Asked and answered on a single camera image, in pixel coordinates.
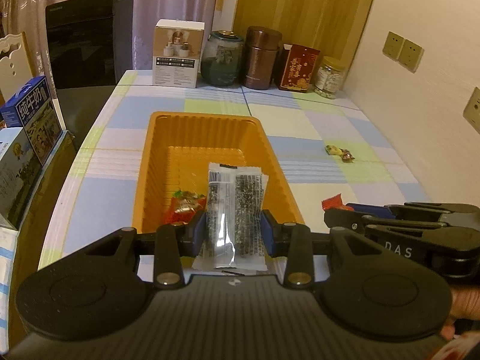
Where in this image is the red twisted wrapper candy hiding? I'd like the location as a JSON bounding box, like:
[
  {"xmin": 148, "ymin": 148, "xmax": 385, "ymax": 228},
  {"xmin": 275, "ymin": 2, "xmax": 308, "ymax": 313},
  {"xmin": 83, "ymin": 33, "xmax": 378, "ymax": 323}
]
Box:
[{"xmin": 321, "ymin": 193, "xmax": 355, "ymax": 211}]

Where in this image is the red gold foil snack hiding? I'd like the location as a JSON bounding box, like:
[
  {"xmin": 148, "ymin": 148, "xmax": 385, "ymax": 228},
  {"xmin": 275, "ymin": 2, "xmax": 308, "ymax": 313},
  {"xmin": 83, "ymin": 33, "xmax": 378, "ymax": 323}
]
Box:
[{"xmin": 163, "ymin": 189, "xmax": 207, "ymax": 224}]

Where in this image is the clear black sesame bar packet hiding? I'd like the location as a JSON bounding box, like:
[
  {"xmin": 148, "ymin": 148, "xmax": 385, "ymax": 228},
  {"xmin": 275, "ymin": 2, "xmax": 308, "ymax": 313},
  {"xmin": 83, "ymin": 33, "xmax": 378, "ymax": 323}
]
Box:
[{"xmin": 193, "ymin": 163, "xmax": 269, "ymax": 275}]

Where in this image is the dark red foil candy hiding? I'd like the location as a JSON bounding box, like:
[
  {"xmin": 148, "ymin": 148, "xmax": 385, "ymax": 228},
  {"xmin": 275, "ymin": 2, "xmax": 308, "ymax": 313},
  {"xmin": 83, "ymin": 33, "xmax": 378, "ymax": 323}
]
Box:
[{"xmin": 340, "ymin": 150, "xmax": 356, "ymax": 163}]

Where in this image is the yellow green candy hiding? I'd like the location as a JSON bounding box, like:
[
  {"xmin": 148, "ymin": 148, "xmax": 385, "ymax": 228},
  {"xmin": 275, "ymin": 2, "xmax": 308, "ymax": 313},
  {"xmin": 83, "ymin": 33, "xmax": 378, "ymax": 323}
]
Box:
[{"xmin": 325, "ymin": 145, "xmax": 343, "ymax": 156}]

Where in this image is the person's right hand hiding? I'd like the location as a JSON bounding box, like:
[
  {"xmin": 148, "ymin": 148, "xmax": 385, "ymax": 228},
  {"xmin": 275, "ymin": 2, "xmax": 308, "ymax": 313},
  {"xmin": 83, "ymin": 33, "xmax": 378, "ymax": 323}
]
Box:
[{"xmin": 441, "ymin": 286, "xmax": 480, "ymax": 341}]

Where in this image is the orange plastic tray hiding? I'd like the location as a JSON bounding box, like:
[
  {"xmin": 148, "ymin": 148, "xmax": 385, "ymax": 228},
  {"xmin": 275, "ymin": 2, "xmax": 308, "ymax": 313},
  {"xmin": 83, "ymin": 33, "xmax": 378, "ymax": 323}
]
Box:
[{"xmin": 132, "ymin": 111, "xmax": 305, "ymax": 235}]

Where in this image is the clear jar of nuts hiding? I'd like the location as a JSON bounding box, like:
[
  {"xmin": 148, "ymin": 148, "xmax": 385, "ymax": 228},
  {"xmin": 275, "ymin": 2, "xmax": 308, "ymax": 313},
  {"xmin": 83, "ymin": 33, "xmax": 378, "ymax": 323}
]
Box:
[{"xmin": 313, "ymin": 56, "xmax": 346, "ymax": 98}]

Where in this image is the red gold gift box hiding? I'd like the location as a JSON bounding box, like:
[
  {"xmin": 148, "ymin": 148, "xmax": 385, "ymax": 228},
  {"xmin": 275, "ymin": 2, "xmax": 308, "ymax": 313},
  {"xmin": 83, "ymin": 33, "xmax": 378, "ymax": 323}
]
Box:
[{"xmin": 275, "ymin": 44, "xmax": 320, "ymax": 93}]

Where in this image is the white blue patterned carton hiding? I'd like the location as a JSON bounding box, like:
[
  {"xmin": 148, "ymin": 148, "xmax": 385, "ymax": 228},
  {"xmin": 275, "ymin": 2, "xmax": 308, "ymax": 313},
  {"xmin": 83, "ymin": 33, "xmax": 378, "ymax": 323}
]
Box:
[{"xmin": 0, "ymin": 227, "xmax": 18, "ymax": 353}]

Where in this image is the light blue milk box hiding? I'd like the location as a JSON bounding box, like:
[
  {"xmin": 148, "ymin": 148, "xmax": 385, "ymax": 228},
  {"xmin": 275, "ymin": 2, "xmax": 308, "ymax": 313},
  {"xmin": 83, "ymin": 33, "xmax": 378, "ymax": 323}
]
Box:
[{"xmin": 0, "ymin": 127, "xmax": 41, "ymax": 229}]

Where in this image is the dark green glass jar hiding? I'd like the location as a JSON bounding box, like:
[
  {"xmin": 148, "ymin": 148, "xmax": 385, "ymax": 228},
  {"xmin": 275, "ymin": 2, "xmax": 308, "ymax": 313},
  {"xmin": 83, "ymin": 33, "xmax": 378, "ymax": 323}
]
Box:
[{"xmin": 200, "ymin": 30, "xmax": 243, "ymax": 87}]

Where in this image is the brown metal canister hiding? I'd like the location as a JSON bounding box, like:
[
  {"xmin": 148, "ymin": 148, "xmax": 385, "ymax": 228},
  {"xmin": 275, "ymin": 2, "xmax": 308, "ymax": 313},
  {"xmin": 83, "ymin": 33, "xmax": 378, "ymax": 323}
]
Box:
[{"xmin": 239, "ymin": 26, "xmax": 282, "ymax": 90}]

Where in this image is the blue milk carton box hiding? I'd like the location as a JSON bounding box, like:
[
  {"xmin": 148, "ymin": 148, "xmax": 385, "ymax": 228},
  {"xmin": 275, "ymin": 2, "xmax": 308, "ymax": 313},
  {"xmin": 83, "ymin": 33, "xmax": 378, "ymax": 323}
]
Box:
[{"xmin": 1, "ymin": 76, "xmax": 62, "ymax": 165}]

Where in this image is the white product box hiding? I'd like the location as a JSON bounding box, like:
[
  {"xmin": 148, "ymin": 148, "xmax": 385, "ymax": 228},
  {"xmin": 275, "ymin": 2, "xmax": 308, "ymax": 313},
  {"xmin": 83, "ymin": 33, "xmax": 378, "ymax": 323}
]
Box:
[{"xmin": 152, "ymin": 19, "xmax": 205, "ymax": 88}]

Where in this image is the black chair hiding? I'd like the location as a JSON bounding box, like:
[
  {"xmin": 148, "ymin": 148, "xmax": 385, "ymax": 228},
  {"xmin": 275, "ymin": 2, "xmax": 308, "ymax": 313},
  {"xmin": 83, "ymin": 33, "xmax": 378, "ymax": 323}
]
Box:
[{"xmin": 46, "ymin": 0, "xmax": 134, "ymax": 149}]

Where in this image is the white wooden chair back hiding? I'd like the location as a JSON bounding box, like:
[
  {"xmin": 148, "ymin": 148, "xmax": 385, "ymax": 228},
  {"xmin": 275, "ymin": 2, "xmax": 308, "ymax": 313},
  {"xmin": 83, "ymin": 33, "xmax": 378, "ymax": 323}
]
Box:
[{"xmin": 0, "ymin": 32, "xmax": 34, "ymax": 103}]

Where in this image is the beige wall socket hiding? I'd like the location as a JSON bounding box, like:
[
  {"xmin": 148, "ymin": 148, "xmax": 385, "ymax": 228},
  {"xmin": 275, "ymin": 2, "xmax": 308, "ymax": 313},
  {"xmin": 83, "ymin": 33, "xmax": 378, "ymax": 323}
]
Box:
[
  {"xmin": 398, "ymin": 39, "xmax": 424, "ymax": 73},
  {"xmin": 382, "ymin": 32, "xmax": 404, "ymax": 60},
  {"xmin": 463, "ymin": 87, "xmax": 480, "ymax": 133}
]

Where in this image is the wooden wall panel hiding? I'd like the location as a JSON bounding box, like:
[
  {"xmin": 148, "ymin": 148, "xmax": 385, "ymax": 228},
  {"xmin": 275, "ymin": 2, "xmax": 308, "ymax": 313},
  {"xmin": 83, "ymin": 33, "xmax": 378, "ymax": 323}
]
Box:
[{"xmin": 233, "ymin": 0, "xmax": 373, "ymax": 68}]

